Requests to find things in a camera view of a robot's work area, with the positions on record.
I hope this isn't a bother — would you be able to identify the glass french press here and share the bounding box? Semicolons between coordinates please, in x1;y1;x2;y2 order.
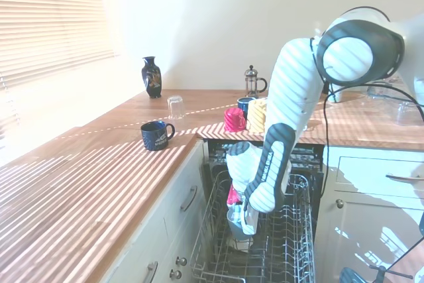
244;64;268;98

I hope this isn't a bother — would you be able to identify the grey mug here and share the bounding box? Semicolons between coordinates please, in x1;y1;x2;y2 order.
226;209;254;241

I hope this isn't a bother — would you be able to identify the dark blue ornate vase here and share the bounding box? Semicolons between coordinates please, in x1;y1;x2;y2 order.
141;56;163;99

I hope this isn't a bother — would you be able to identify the metal drawer handle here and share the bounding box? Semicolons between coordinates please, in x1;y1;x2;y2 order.
385;172;424;184
144;260;160;283
180;185;199;213

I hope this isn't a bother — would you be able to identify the black cable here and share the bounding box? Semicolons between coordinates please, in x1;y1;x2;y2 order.
309;5;424;198

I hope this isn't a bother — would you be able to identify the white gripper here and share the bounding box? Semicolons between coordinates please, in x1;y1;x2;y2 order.
240;200;260;236

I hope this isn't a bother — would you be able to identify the window blind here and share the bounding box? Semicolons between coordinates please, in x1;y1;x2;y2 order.
0;0;123;82

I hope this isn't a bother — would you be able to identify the clear drinking glass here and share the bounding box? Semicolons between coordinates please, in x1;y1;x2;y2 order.
166;95;185;121
395;101;414;127

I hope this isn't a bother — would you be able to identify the wire dishwasher upper rack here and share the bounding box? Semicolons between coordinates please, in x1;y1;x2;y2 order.
207;141;324;174

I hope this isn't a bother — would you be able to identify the wire dishwasher rack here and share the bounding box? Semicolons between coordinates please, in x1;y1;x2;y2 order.
207;141;324;174
189;169;316;283

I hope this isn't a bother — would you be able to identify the blind cord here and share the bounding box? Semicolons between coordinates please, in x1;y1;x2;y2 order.
0;70;21;135

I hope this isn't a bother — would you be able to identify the pink mug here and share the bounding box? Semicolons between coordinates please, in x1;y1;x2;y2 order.
223;107;248;133

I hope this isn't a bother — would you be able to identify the dishwasher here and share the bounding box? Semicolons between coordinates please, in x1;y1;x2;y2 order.
189;139;325;283

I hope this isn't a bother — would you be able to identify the white can green print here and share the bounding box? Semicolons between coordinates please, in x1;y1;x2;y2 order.
331;84;347;103

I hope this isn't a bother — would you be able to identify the wire dishwasher lower rack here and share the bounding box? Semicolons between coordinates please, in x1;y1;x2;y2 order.
189;169;316;283

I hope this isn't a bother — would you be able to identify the dark blue printed mug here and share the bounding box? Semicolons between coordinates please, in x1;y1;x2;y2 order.
140;121;176;152

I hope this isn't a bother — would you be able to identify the yellow mug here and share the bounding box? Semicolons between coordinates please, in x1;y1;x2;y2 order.
246;97;269;133

